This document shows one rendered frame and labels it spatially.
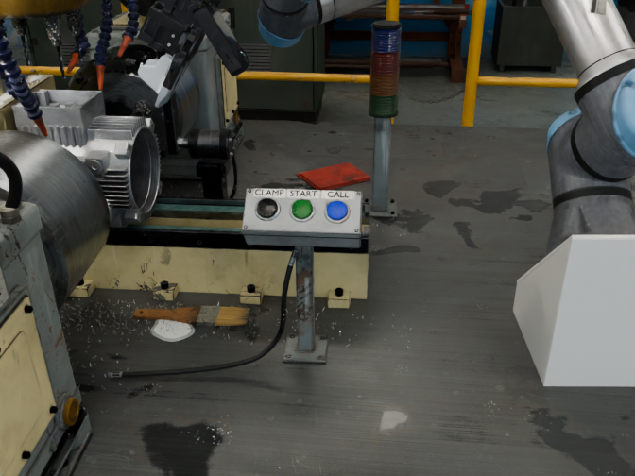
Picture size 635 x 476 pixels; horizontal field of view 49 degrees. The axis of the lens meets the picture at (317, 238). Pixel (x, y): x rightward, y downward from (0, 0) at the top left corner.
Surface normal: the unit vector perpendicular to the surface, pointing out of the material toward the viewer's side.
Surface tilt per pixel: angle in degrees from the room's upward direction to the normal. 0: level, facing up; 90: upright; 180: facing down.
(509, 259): 0
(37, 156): 28
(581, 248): 90
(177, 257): 90
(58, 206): 58
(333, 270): 90
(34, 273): 90
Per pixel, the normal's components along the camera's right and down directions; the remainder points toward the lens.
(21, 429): 1.00, 0.04
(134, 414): 0.00, -0.88
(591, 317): -0.02, 0.48
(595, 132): -0.94, 0.28
